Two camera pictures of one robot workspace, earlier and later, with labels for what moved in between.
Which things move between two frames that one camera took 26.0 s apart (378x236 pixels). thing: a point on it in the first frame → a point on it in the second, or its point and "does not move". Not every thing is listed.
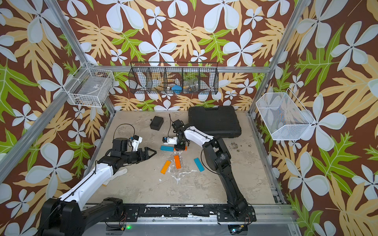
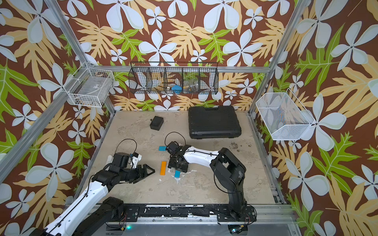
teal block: (165, 148) does not move
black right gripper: (177, 147) → (171, 163)
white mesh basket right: (284, 116) does not move
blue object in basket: (176, 89) does not move
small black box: (156, 123) does not move
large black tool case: (220, 121) does not move
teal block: (199, 164) → (177, 174)
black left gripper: (146, 156) → (141, 174)
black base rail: (131, 212) does not move
